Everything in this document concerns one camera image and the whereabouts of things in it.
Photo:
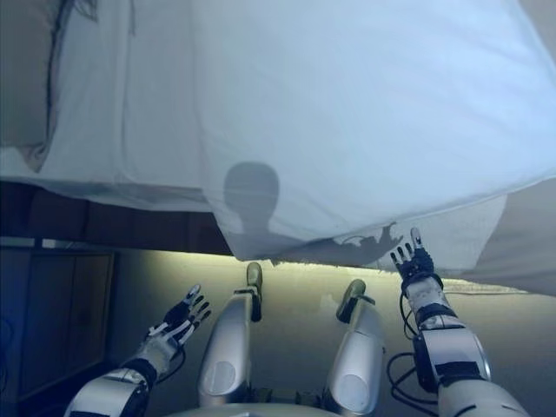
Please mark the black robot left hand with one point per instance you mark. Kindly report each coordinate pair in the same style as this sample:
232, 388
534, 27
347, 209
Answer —
178, 317

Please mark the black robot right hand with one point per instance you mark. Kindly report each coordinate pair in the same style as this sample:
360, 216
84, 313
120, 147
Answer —
415, 262

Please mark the white duvet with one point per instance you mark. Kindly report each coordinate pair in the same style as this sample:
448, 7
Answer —
347, 108

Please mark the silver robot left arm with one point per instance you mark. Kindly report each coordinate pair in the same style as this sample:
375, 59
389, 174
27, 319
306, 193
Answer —
113, 386

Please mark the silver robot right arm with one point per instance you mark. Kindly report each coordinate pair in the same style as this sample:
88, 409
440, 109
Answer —
460, 347

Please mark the white bed sheet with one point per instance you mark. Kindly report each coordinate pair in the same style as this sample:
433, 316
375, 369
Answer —
130, 108

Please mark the silver robot left leg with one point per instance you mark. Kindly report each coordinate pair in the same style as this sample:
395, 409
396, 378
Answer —
226, 347

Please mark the silver robot leg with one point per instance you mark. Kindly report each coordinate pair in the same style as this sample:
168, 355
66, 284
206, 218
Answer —
226, 347
356, 356

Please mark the light patterned rug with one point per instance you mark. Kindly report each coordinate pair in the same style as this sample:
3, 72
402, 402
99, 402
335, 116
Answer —
482, 286

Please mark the silver robot right leg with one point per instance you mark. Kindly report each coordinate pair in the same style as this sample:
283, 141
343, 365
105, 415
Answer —
356, 356

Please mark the large beige pillow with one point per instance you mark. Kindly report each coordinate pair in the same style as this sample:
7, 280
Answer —
21, 78

